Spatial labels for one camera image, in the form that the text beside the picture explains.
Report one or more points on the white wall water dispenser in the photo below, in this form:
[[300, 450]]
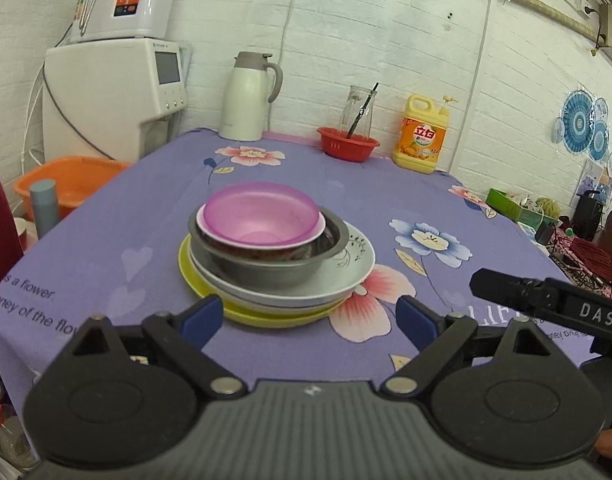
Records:
[[151, 10]]

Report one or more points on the glass pitcher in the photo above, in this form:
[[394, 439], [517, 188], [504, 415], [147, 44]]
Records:
[[348, 110]]

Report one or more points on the red plastic colander basket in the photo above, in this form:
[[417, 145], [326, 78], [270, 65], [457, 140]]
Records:
[[346, 149]]

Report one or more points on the red mesh bag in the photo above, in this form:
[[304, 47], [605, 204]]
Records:
[[591, 260]]

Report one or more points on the purple plastic bowl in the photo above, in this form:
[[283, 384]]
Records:
[[261, 215]]

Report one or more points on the purple floral tablecloth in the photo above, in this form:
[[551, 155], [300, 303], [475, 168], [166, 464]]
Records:
[[136, 210]]

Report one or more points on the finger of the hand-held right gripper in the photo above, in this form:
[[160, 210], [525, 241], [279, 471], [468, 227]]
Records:
[[501, 287]]

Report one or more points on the white water purifier with screen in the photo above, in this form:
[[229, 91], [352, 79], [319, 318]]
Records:
[[101, 90]]

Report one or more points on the yellow detergent bottle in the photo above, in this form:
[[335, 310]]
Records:
[[418, 140]]

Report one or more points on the grey-blue thermos bottle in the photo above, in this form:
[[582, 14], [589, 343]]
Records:
[[45, 207]]

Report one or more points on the large blue paper fan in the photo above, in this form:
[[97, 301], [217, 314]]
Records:
[[578, 122]]

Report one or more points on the white thermos jug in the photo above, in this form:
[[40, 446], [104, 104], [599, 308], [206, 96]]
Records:
[[243, 105]]

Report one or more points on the clear glass dish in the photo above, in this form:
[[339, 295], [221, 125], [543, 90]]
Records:
[[11, 440]]

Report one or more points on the yellow plate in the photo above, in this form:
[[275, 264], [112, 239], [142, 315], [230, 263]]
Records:
[[266, 317]]

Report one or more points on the black stirring stick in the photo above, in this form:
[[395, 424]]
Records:
[[362, 110]]

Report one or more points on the small blue paper fan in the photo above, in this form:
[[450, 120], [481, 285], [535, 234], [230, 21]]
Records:
[[598, 142], [600, 109]]

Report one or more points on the stainless steel bowl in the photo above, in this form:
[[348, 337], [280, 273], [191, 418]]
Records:
[[266, 275]]

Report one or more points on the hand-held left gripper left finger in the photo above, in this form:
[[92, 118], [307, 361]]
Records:
[[202, 317]]

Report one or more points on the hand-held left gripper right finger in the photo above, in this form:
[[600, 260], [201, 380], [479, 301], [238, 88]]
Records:
[[413, 320]]

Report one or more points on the orange plastic basin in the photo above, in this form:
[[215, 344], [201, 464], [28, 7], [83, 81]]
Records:
[[86, 175]]

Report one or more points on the large floral white plate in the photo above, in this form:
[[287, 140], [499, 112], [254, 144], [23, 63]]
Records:
[[353, 260]]

